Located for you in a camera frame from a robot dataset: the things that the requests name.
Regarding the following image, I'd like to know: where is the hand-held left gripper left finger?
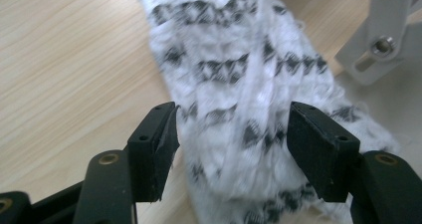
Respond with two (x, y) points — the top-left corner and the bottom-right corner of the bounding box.
(127, 101), (181, 203)

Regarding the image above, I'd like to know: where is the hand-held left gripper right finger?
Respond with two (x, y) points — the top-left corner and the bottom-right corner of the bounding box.
(287, 101), (361, 203)

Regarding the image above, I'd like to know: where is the white towel with black pattern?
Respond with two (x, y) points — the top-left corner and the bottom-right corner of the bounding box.
(137, 0), (402, 224)

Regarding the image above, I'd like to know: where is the grey metal expandable rack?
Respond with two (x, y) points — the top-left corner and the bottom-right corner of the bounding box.
(332, 0), (422, 178)

